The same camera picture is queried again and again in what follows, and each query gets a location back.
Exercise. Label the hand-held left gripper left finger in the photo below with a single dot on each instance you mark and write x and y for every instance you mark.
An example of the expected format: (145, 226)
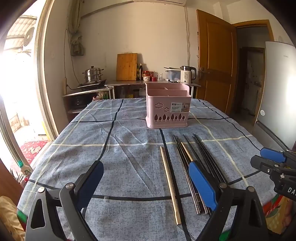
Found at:
(96, 176)

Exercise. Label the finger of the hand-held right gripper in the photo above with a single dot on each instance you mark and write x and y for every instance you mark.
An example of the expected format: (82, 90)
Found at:
(261, 163)
(271, 154)

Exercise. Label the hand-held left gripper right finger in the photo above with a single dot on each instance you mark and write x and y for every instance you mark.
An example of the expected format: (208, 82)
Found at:
(201, 183)

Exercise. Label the beige wooden chopstick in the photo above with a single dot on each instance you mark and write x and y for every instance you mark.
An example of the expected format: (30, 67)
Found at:
(186, 151)
(170, 185)

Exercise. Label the pink plastic utensil basket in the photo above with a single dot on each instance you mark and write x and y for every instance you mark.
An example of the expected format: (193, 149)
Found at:
(159, 115)

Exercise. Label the blue checked tablecloth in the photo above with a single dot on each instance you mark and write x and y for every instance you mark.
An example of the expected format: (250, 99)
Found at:
(92, 139)

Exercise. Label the silver refrigerator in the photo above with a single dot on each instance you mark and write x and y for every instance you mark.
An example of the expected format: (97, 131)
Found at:
(277, 92)

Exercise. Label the red patterned rug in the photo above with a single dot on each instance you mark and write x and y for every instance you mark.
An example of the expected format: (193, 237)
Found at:
(34, 150)

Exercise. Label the green capped plastic bottle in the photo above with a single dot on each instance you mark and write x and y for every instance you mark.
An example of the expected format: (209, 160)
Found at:
(24, 171)

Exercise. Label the black kitchen appliance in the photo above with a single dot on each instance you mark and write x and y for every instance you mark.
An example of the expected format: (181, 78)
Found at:
(78, 102)

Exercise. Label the black induction cooker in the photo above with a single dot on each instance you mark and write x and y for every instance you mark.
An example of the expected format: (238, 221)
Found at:
(92, 84)

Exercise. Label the yellow cloth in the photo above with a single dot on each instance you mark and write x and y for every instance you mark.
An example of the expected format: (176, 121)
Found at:
(9, 213)

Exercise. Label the white power strip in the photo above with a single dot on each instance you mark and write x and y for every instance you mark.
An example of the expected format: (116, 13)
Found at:
(64, 87)

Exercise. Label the steel kitchen counter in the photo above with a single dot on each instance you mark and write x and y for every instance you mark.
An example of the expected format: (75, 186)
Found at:
(129, 83)

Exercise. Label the steel steamer pot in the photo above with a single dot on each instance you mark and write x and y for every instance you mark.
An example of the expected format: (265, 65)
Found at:
(92, 74)

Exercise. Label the white electric kettle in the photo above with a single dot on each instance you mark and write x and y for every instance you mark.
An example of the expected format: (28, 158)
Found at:
(186, 75)

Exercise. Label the white patterned jar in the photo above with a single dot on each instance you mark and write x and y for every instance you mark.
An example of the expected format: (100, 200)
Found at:
(146, 78)

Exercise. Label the wooden door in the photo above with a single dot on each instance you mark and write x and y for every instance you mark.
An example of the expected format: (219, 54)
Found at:
(215, 58)

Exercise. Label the clear plastic storage container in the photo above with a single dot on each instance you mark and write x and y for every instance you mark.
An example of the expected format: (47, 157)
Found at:
(173, 74)

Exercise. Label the dark oil bottle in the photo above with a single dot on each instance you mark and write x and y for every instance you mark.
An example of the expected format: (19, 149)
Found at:
(141, 73)

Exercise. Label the bamboo cutting board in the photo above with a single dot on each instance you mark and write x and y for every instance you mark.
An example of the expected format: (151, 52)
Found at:
(126, 67)

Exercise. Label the clear drinking glass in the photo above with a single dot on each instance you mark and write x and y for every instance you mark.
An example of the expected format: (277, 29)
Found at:
(161, 77)

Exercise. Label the wrapped air conditioner pipe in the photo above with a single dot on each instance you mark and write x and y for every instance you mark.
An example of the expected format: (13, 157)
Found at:
(75, 44)

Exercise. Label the outdoor fan unit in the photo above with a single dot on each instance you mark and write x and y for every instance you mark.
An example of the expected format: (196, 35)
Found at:
(29, 38)

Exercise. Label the white air conditioner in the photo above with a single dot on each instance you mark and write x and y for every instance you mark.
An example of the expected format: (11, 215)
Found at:
(161, 1)

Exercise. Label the wooden door frame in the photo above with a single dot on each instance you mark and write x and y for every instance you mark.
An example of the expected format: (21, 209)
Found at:
(254, 23)

